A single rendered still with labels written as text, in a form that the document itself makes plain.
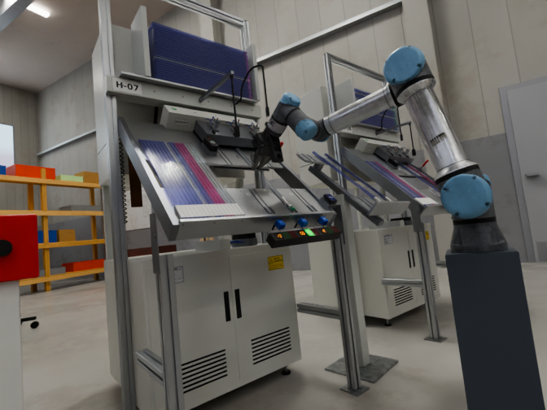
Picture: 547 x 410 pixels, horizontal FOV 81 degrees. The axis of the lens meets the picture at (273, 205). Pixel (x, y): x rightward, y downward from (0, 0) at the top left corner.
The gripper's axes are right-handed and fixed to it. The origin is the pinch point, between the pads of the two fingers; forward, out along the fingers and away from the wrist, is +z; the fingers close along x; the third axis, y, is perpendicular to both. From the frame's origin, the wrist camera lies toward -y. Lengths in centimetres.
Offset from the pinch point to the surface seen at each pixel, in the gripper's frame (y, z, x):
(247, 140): 20.2, -0.3, -4.9
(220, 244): -19.4, 27.0, 14.7
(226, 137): 20.2, -0.7, 6.9
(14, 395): -55, 26, 85
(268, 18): 462, 43, -281
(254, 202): -23.2, -3.5, 14.5
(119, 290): -21, 48, 52
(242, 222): -33.6, -5.8, 25.4
